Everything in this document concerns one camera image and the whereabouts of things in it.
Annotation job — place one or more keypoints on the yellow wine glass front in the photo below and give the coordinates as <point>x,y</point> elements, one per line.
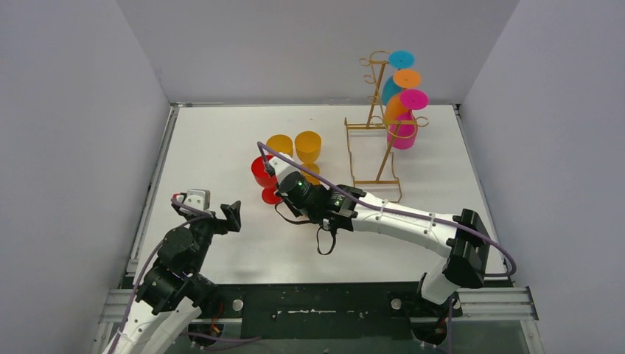
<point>281,144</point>

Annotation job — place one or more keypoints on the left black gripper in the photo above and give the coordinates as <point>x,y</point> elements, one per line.
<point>223,220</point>

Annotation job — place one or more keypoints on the pink plastic wine glass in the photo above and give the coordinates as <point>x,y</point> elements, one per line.
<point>401,125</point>

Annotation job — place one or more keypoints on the blue plastic wine glass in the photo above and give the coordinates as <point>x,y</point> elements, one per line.
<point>400,60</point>

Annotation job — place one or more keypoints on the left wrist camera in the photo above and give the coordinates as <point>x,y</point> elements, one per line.
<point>195,198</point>

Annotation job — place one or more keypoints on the orange plastic wine glass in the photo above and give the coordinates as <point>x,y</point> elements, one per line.
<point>406,78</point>

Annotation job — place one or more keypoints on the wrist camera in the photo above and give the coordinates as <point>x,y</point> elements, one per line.
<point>195,198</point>
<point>281,166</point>

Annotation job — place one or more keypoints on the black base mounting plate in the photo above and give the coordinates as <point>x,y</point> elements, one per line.
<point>351,310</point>

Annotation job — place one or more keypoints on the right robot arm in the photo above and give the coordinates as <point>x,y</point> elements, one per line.
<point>452,237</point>

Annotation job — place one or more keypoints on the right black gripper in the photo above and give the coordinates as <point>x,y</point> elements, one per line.
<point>298,212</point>

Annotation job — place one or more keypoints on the yellow wine glass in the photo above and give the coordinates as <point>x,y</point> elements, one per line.
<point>281,144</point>
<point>308,150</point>

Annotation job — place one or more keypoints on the gold wire glass rack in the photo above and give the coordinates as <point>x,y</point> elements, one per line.
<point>371,157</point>

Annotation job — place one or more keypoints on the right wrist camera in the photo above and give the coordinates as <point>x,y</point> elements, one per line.
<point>281,166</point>

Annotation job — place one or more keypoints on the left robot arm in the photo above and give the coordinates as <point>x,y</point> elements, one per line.
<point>170,290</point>

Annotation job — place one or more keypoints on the red plastic wine glass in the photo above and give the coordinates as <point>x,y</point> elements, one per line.
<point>266,181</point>

